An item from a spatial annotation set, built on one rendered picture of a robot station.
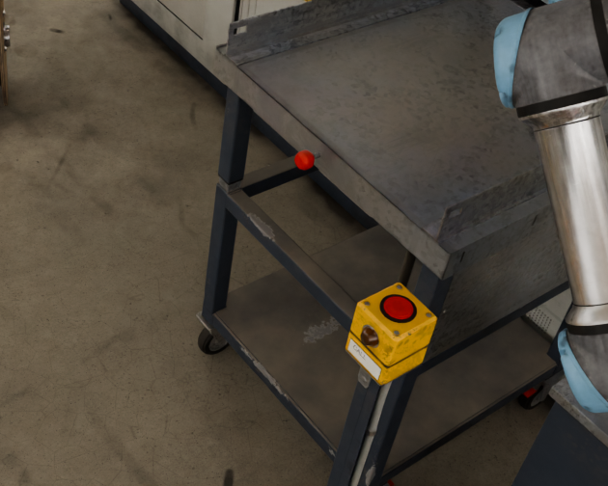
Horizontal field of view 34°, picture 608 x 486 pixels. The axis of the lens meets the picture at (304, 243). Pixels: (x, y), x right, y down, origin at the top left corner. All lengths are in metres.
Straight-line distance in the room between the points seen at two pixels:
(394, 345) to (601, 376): 0.27
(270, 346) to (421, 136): 0.70
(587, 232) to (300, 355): 1.03
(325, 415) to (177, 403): 0.38
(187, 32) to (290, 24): 1.38
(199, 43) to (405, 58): 1.38
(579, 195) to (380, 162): 0.44
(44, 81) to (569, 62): 2.18
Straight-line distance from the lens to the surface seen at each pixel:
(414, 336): 1.31
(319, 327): 2.26
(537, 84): 1.28
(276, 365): 2.16
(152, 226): 2.69
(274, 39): 1.87
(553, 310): 2.39
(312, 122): 1.68
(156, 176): 2.85
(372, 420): 1.49
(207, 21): 3.11
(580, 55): 1.27
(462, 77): 1.89
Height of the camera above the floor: 1.83
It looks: 43 degrees down
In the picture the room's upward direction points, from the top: 12 degrees clockwise
